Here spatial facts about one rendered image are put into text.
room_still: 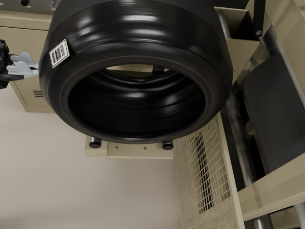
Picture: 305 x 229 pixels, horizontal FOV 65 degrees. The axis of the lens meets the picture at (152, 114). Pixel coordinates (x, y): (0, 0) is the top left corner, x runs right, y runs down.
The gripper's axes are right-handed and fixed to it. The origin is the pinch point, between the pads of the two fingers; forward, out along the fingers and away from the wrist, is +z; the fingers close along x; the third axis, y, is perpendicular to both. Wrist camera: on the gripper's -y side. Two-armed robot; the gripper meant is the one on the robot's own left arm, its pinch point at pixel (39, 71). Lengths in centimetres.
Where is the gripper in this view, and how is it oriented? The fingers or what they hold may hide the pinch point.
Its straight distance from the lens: 79.1
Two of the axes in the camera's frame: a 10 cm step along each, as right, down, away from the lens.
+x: -0.3, -8.5, 5.2
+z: 9.7, 1.0, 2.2
